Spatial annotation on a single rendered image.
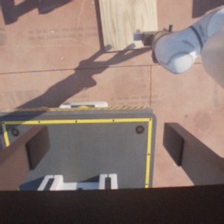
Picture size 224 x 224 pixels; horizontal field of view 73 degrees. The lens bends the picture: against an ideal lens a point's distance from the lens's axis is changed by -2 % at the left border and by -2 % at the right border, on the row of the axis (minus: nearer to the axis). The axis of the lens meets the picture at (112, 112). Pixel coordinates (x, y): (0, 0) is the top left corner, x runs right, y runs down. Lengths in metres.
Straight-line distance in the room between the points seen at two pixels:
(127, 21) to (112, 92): 0.40
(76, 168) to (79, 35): 0.71
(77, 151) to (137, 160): 0.28
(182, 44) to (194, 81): 0.59
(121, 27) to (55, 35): 0.37
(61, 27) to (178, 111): 0.87
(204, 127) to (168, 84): 0.39
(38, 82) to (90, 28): 0.44
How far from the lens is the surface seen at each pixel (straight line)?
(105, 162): 0.76
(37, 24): 1.07
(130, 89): 0.98
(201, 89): 1.13
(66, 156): 0.77
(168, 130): 0.16
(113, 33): 0.96
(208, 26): 0.56
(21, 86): 1.10
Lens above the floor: 0.96
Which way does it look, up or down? 75 degrees down
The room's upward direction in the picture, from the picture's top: 176 degrees clockwise
